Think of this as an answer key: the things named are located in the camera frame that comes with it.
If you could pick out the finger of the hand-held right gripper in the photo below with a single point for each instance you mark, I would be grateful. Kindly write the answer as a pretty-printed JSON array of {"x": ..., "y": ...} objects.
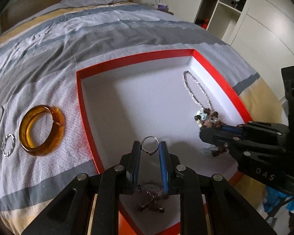
[
  {"x": 231, "y": 129},
  {"x": 218, "y": 137}
]

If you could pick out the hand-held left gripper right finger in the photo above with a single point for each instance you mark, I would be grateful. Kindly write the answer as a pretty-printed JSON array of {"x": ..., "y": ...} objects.
[{"x": 163, "y": 166}]

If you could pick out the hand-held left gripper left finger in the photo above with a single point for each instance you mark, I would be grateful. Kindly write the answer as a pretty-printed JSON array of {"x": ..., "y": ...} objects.
[{"x": 134, "y": 162}]

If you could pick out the red jewelry box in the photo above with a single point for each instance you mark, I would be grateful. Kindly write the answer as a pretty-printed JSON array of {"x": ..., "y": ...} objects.
[{"x": 142, "y": 98}]

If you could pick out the amber bangle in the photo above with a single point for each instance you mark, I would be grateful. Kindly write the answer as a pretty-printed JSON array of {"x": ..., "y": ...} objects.
[{"x": 58, "y": 120}]

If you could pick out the twisted silver bangle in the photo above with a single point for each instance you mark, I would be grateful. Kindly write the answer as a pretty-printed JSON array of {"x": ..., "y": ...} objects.
[{"x": 14, "y": 144}]

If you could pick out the white wardrobe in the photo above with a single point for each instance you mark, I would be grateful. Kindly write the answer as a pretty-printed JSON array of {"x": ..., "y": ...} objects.
[{"x": 267, "y": 29}]

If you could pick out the red bag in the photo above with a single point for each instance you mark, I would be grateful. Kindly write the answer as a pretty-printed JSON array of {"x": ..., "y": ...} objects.
[{"x": 205, "y": 24}]

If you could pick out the wooden nightstand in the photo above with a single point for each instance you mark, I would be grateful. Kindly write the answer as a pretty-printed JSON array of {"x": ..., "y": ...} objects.
[{"x": 169, "y": 11}]

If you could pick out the striped bed cover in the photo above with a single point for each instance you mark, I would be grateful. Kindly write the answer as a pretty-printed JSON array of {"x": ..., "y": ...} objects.
[{"x": 88, "y": 34}]

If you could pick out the purple tissue box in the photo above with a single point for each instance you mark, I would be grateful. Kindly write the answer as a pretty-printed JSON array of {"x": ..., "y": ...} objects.
[{"x": 161, "y": 6}]

